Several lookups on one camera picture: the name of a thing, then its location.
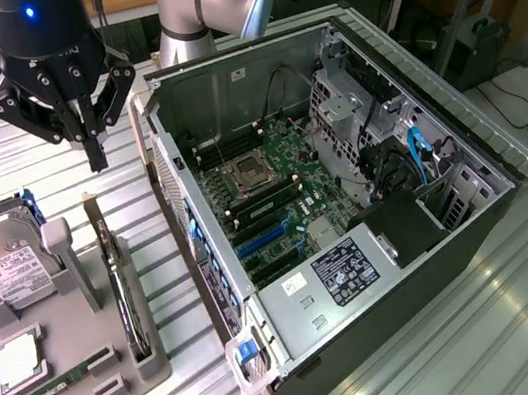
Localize CPU socket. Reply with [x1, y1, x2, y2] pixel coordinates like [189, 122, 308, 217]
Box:
[224, 145, 282, 199]

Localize black box on floor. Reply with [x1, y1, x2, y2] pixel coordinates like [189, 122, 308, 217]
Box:
[440, 13, 520, 94]

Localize green RAM stick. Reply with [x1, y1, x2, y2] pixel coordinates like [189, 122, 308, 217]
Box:
[17, 348, 117, 395]

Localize black wire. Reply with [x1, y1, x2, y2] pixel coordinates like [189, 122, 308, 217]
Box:
[256, 60, 318, 123]

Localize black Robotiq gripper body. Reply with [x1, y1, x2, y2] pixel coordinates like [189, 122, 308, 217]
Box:
[0, 0, 117, 119]

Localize open black PC case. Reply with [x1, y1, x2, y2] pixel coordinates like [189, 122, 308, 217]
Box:
[116, 0, 528, 395]

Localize CPU chip silver lid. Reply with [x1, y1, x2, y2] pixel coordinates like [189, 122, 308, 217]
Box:
[0, 330, 49, 395]

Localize graphics card with metal bracket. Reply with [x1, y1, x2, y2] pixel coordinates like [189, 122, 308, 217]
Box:
[78, 184, 150, 363]

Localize blue expansion slot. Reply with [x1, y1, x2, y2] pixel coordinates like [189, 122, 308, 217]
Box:
[231, 218, 296, 260]

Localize hard disk with blue rails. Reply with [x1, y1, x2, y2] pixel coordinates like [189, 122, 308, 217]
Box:
[0, 185, 70, 310]

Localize blue SATA wire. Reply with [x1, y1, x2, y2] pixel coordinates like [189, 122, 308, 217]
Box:
[404, 122, 440, 189]

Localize silver chipset heatsink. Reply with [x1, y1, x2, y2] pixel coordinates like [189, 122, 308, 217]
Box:
[303, 213, 349, 248]

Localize metal disk bay cage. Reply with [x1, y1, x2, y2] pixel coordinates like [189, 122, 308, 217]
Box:
[301, 53, 418, 202]

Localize blue case latch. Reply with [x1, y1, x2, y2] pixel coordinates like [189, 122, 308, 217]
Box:
[234, 338, 263, 366]

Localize installed RAM stick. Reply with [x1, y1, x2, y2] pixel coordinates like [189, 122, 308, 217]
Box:
[224, 178, 306, 227]

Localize grey power supply unit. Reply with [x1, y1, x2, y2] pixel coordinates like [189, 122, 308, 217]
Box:
[249, 217, 414, 366]

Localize green motherboard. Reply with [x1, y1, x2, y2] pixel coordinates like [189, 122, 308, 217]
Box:
[180, 98, 389, 299]

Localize grey parts rack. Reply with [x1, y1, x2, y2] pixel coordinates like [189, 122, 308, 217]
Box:
[0, 201, 177, 395]

